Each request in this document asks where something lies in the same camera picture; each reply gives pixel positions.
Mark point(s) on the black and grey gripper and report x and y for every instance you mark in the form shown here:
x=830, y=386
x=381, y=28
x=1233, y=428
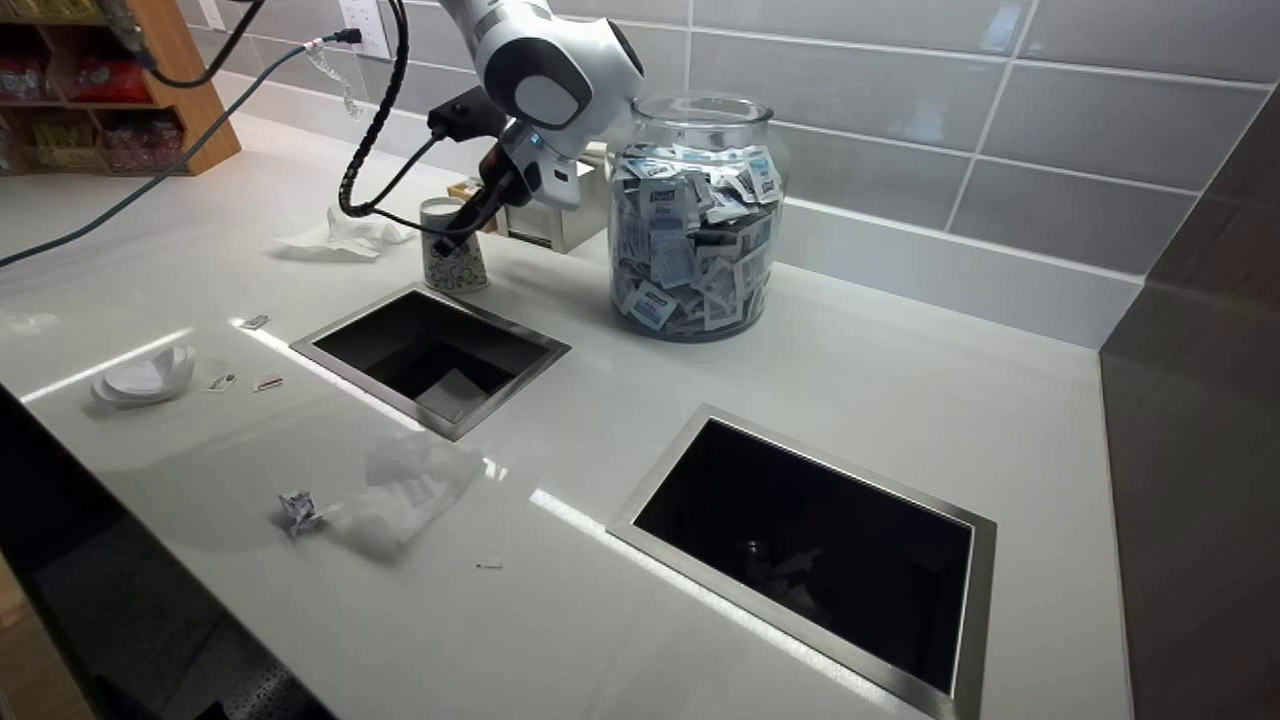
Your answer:
x=532, y=163

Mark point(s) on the patterned white paper cup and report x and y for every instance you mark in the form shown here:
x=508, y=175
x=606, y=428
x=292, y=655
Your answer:
x=458, y=266

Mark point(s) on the white plastic cup lid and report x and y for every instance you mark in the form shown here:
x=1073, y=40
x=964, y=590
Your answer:
x=146, y=379

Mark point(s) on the metal napkin dispenser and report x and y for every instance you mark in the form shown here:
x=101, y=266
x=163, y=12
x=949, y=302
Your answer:
x=561, y=225

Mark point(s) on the large crumpled white napkin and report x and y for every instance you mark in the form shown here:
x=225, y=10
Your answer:
x=344, y=238

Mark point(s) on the steel-framed trash opening with napkin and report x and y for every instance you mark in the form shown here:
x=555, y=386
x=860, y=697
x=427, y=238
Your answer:
x=429, y=359

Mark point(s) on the glass jar of packets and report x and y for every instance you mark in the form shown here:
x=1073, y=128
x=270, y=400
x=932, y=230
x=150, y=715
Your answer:
x=692, y=225

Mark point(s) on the small crumpled white napkin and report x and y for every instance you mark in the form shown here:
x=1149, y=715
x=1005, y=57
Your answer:
x=401, y=489

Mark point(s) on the crumpled foil wrapper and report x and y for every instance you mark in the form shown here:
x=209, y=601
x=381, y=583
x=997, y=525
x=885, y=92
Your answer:
x=298, y=514

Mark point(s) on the wooden snack shelf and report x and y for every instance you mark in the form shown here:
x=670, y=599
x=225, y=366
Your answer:
x=92, y=92

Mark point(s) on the steel-framed empty trash opening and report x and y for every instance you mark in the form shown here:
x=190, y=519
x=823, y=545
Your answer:
x=814, y=563

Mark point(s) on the white wall outlet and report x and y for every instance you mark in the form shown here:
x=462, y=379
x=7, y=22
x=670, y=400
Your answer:
x=360, y=26

